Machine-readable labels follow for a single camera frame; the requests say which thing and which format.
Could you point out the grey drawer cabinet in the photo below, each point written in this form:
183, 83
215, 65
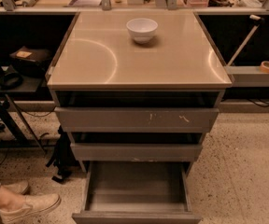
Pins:
100, 66

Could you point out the grey top drawer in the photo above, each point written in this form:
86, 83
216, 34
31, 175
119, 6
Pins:
136, 120

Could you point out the grey middle drawer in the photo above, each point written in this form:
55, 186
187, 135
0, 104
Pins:
135, 152

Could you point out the grey open bottom drawer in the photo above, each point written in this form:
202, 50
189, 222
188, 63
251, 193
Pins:
136, 192

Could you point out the white ceramic bowl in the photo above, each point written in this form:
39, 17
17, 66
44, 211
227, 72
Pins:
142, 30

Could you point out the black bag with label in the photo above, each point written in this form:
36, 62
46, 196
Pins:
31, 62

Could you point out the black stand with clamp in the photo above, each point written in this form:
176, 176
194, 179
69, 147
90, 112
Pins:
9, 81

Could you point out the roll of masking tape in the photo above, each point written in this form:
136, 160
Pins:
264, 67

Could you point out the beige slip-on shoe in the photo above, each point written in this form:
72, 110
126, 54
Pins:
32, 206

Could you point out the person's leg in jeans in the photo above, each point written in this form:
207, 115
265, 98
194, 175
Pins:
9, 200

